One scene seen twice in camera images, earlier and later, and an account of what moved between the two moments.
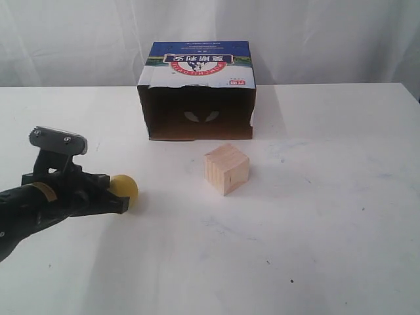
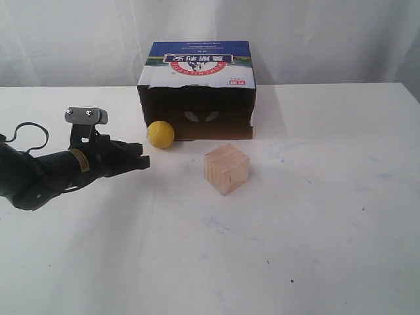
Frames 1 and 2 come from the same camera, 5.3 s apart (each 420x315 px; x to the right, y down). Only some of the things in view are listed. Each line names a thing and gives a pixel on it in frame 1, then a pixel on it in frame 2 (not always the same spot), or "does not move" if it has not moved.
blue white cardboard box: [198, 90] does not move
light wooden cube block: [226, 168] does not move
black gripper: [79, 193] -> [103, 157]
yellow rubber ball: [124, 186] -> [161, 134]
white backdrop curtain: [81, 43] does not move
